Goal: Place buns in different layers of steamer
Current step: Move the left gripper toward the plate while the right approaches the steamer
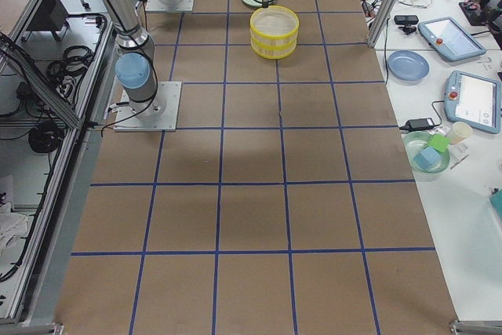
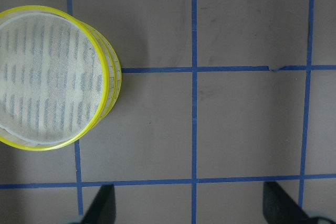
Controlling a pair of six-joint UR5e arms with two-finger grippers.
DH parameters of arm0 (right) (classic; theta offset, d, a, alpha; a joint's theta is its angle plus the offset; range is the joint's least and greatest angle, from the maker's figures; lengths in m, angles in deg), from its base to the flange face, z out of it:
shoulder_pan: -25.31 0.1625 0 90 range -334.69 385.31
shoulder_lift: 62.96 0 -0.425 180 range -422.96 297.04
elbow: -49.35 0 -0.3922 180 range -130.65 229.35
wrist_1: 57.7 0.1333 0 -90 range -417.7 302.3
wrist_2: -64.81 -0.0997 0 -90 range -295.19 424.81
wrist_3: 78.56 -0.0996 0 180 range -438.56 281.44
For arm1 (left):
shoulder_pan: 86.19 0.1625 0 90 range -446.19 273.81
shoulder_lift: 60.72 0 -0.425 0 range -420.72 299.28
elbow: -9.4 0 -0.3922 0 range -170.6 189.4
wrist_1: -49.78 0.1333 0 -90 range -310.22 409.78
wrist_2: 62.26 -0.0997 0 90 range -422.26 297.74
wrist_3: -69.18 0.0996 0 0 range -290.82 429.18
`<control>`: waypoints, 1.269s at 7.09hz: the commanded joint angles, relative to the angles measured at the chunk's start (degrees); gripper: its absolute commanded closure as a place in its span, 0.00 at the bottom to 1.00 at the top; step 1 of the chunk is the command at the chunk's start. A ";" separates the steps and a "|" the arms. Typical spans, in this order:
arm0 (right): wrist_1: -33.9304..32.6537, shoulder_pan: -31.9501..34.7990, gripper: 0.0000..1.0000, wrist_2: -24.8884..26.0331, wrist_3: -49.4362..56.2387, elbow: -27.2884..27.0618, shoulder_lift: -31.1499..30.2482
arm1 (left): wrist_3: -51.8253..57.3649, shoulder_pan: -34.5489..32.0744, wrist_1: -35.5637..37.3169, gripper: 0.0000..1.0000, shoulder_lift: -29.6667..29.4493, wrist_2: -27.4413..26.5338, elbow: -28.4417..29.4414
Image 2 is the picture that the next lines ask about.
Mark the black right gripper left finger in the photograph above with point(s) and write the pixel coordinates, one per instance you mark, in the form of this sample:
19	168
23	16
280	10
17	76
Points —
102	209

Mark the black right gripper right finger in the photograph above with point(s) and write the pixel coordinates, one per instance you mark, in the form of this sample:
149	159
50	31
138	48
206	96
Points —
279	207

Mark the yellow steamer layer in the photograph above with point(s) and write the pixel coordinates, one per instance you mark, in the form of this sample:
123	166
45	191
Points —
52	77
114	69

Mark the white steamer cloth liner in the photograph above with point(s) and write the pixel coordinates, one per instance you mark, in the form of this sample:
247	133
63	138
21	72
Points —
50	77

